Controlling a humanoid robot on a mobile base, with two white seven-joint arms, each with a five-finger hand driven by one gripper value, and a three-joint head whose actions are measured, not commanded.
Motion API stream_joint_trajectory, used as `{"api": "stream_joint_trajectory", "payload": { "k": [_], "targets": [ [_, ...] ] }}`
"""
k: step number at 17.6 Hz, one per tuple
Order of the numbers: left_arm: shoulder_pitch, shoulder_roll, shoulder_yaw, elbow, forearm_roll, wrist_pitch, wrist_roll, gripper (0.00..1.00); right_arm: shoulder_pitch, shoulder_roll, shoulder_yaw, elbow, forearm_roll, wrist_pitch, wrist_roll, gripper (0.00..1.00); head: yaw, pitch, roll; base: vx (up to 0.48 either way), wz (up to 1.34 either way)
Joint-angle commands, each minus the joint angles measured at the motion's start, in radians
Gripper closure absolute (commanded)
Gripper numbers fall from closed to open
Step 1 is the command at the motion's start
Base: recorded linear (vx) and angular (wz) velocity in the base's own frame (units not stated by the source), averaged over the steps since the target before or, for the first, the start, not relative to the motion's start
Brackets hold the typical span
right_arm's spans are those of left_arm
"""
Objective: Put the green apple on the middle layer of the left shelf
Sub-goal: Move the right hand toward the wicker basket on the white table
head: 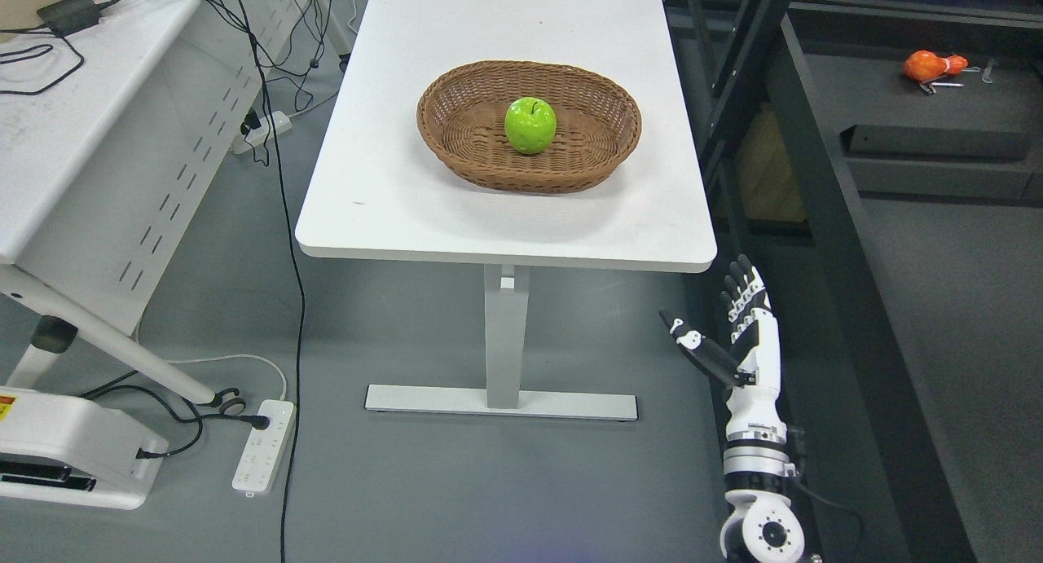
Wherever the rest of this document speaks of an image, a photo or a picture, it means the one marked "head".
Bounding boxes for orange toy fruit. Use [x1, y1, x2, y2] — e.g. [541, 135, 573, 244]
[902, 50, 969, 83]

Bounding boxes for black metal shelf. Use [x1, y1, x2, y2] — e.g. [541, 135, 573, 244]
[663, 0, 1041, 562]

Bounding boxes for white far power strip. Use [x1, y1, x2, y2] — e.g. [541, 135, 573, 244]
[231, 109, 292, 155]

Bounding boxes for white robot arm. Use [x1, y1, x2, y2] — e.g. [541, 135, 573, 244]
[719, 439, 812, 562]

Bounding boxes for long black floor cable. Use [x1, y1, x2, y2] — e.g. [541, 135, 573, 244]
[222, 0, 307, 563]

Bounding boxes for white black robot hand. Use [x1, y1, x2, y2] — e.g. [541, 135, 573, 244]
[659, 254, 787, 446]

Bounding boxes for white standing desk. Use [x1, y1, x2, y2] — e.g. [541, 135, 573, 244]
[295, 0, 718, 422]

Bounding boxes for white floor power strip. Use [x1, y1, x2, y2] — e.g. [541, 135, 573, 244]
[231, 399, 297, 496]

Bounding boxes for black power adapter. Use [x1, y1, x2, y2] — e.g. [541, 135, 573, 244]
[37, 0, 102, 38]

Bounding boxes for brown wicker basket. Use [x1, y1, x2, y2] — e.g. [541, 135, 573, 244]
[416, 59, 642, 193]

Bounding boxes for green apple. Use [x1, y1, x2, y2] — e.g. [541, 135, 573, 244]
[504, 96, 557, 156]

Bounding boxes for white folding table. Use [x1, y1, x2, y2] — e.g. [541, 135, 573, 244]
[1, 0, 309, 407]

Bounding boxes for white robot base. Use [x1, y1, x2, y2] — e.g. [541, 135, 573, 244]
[1, 386, 169, 510]

